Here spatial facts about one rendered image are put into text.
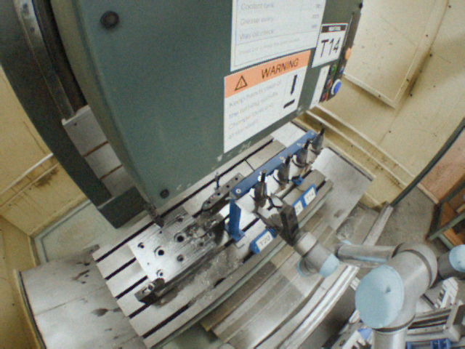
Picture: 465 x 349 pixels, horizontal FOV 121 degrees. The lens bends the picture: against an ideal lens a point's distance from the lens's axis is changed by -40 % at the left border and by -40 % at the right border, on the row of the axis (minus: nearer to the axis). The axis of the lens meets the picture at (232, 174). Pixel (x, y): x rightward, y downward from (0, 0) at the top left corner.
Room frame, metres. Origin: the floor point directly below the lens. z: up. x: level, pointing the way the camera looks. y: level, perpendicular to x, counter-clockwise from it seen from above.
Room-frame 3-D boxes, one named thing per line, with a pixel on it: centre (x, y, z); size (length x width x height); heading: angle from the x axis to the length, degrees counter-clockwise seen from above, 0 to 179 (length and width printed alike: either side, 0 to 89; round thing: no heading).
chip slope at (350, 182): (0.79, -0.32, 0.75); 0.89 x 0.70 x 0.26; 44
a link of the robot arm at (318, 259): (0.17, -0.29, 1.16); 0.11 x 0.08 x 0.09; 45
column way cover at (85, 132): (0.66, 0.46, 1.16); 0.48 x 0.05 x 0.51; 134
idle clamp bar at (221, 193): (0.55, 0.04, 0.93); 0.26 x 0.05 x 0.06; 139
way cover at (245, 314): (0.20, -0.28, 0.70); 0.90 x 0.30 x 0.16; 134
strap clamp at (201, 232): (0.35, 0.08, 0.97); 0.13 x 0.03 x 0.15; 134
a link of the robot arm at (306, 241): (0.23, -0.24, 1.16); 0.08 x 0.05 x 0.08; 135
